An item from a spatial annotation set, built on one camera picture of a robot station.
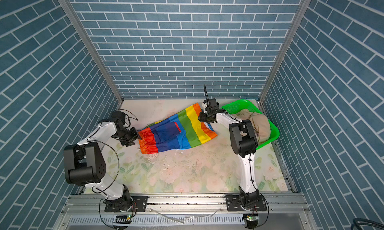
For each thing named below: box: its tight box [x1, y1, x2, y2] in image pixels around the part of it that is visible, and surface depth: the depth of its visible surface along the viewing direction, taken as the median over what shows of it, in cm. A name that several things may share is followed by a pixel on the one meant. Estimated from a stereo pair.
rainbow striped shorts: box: [138, 103, 218, 154], surface depth 97 cm
